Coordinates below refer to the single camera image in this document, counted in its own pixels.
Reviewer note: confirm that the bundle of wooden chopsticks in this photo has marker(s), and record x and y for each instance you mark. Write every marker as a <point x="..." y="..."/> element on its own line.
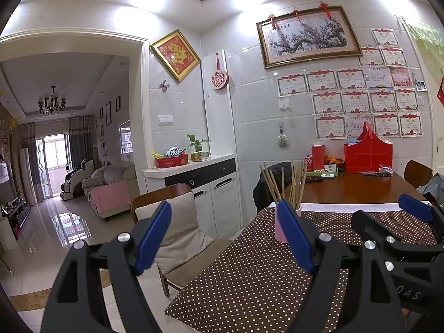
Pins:
<point x="298" y="187"/>

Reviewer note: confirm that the massage chair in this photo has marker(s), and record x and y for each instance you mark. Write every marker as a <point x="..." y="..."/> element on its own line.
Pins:
<point x="74" y="180"/>

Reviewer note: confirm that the wooden chair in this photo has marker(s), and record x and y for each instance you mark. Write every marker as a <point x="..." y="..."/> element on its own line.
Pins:
<point x="163" y="190"/>
<point x="418" y="173"/>

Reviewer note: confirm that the grey jacket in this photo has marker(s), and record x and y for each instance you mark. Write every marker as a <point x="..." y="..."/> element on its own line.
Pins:
<point x="433" y="187"/>

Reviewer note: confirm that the yellow packet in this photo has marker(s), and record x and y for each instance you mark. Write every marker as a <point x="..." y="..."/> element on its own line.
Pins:
<point x="157" y="154"/>

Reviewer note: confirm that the tall white cabinet panel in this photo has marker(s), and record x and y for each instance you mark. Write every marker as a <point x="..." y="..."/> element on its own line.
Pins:
<point x="218" y="118"/>

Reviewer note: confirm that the red gift box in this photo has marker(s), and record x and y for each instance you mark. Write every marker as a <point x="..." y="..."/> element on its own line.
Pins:
<point x="171" y="162"/>

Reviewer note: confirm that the butterfly wall decal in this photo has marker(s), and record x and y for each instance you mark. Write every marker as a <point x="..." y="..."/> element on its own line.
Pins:
<point x="164" y="85"/>

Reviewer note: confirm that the pink cup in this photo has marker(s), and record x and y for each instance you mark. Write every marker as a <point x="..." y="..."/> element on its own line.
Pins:
<point x="282" y="230"/>

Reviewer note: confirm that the small white wall switch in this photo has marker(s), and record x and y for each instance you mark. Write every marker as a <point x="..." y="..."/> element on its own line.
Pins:
<point x="284" y="104"/>

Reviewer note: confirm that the low media cabinet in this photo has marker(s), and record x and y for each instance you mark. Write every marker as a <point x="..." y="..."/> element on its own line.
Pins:
<point x="19" y="215"/>

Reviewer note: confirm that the flat black item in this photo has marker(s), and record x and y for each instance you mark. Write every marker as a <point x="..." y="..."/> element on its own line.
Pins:
<point x="314" y="180"/>

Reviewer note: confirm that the red gift bag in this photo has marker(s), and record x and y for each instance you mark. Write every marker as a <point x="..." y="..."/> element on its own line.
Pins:
<point x="367" y="156"/>

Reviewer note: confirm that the framed plum blossom painting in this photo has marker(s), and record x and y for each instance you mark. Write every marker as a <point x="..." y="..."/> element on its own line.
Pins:
<point x="308" y="38"/>

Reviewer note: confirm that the flat green box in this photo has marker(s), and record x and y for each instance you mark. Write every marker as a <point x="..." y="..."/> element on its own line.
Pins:
<point x="324" y="173"/>

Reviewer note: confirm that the potted green plant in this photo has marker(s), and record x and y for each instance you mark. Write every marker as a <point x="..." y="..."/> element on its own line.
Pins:
<point x="199" y="149"/>

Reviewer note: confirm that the beige sofa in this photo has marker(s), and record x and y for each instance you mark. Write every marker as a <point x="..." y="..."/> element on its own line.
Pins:
<point x="118" y="173"/>

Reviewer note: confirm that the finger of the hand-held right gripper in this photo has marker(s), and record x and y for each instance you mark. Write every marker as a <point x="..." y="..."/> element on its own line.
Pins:
<point x="374" y="227"/>
<point x="416" y="208"/>

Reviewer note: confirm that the small wall photo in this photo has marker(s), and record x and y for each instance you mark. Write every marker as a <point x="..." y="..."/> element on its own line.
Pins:
<point x="421" y="85"/>

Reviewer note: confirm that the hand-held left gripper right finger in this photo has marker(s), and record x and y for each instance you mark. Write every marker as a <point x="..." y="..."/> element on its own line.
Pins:
<point x="295" y="239"/>

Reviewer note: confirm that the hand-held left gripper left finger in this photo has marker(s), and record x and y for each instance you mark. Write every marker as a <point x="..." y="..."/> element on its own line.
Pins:
<point x="152" y="236"/>

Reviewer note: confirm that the red drink can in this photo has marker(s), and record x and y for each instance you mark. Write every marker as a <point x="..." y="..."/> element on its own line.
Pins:
<point x="308" y="163"/>

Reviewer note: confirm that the green wall poster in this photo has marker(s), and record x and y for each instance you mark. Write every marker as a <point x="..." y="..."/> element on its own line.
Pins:
<point x="428" y="45"/>

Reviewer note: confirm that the black chandelier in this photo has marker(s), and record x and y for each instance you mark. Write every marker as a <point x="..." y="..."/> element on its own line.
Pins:
<point x="52" y="102"/>

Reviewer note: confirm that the brown polka dot tablecloth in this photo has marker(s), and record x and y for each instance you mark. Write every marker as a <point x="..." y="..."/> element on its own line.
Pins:
<point x="242" y="284"/>

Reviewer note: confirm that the glass balcony door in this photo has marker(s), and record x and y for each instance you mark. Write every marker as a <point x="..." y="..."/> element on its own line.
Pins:
<point x="52" y="163"/>

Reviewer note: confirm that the orange snack packet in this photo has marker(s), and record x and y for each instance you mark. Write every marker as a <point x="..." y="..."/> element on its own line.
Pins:
<point x="334" y="161"/>

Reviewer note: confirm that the bunch of keys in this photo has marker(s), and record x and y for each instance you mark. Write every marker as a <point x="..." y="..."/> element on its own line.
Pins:
<point x="385" y="171"/>

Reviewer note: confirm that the grey curtain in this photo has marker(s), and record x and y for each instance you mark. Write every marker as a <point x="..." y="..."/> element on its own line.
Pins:
<point x="80" y="138"/>
<point x="27" y="138"/>

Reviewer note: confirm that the red gold framed picture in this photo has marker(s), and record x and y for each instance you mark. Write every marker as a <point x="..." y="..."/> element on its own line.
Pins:
<point x="175" y="55"/>

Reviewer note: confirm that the black jacket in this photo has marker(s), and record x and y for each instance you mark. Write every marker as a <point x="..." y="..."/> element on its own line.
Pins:
<point x="274" y="177"/>

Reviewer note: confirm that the pink round wall ornament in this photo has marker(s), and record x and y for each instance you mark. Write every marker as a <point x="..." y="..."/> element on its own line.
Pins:
<point x="219" y="79"/>

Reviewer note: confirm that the pink blanket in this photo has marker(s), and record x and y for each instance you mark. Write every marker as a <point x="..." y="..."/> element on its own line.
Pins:
<point x="111" y="197"/>

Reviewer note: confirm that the standing air conditioner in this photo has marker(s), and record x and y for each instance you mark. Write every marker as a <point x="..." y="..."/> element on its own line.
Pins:
<point x="24" y="177"/>

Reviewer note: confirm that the black wall picture frames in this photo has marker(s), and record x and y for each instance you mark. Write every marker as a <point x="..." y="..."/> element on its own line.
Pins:
<point x="108" y="111"/>

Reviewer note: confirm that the white sideboard cabinet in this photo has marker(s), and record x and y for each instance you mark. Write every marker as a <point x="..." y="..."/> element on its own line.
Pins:
<point x="208" y="180"/>

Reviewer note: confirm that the tall red box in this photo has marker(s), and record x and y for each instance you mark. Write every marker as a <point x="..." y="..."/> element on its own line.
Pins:
<point x="318" y="156"/>

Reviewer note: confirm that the white double light switch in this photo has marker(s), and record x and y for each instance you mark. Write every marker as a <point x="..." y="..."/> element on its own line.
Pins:
<point x="165" y="120"/>

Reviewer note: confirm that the group of wall certificates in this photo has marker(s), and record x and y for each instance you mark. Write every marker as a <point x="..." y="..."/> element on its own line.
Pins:
<point x="350" y="100"/>

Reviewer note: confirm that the hanging wall ornament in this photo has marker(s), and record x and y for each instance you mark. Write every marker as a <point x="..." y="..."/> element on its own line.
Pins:
<point x="282" y="140"/>

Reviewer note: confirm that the red wall decoration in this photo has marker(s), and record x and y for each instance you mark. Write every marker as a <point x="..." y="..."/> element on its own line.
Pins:
<point x="441" y="90"/>

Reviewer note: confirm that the patterned packet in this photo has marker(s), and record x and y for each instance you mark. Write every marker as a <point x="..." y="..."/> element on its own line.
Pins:
<point x="174" y="152"/>

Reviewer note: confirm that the beige chair cushion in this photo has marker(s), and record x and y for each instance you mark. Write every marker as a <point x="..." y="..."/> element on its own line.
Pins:
<point x="180" y="229"/>

